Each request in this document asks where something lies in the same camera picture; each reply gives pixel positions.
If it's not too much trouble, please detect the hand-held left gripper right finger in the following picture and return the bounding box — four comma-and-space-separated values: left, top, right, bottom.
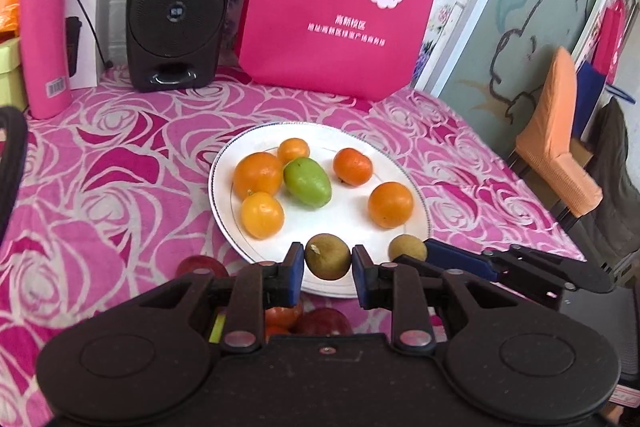
351, 244, 525, 354

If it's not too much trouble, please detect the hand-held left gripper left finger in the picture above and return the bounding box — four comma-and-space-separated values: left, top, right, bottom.
136, 242, 307, 354

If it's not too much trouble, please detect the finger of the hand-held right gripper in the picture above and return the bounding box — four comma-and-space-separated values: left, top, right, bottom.
425, 238, 504, 281

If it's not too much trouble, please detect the brown kiwi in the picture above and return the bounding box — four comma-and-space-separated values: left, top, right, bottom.
305, 233, 352, 281

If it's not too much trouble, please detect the red and green plum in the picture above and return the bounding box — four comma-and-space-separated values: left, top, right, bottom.
265, 304, 303, 338

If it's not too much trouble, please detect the dark purple plum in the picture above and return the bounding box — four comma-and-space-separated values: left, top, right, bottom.
295, 307, 353, 337

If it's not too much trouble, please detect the white plate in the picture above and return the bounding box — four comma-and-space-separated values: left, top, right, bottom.
208, 122, 433, 300

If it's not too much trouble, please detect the small orange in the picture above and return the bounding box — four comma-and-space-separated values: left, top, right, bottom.
277, 138, 311, 165
241, 191, 285, 240

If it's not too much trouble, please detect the large orange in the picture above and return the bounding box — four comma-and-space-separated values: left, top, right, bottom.
368, 182, 415, 229
233, 152, 284, 199

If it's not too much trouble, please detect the large green plum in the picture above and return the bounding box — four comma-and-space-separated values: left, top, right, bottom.
283, 158, 333, 208

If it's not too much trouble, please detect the deep orange mandarin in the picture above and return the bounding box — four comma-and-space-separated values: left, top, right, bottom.
333, 148, 374, 186

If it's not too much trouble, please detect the dark jacket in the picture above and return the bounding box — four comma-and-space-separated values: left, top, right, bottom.
582, 97, 640, 268

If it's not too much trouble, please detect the orange chair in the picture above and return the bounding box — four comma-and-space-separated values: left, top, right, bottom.
515, 47, 604, 219

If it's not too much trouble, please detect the blue bag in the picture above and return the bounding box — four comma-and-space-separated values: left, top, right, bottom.
575, 62, 607, 138

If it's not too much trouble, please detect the pink rose tablecloth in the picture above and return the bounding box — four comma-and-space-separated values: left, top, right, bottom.
0, 67, 587, 408

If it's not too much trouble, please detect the small pink bag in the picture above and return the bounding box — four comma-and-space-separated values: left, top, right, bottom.
594, 0, 627, 80

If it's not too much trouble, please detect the pink tote bag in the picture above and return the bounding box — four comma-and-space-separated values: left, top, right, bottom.
237, 0, 453, 102

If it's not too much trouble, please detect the white carton box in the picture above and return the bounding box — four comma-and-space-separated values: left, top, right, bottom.
64, 0, 113, 90

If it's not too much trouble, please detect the black speaker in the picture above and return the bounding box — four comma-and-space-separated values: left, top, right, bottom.
125, 0, 238, 94

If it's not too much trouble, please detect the pink thermos bottle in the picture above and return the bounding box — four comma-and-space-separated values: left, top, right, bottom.
19, 0, 73, 120

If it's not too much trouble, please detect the light green box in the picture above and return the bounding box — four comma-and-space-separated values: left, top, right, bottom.
0, 38, 28, 110

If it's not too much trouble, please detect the black cable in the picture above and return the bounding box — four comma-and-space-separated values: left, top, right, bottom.
70, 0, 115, 70

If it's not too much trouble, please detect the black strap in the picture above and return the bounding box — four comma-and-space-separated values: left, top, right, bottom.
0, 106, 29, 250

